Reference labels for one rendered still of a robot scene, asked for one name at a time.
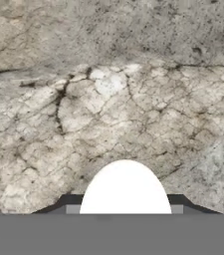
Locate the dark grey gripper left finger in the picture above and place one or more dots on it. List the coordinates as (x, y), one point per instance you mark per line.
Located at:
(68, 203)

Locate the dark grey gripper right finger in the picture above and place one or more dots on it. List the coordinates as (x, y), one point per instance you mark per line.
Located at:
(179, 203)

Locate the white egg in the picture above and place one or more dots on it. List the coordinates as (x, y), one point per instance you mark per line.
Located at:
(125, 189)

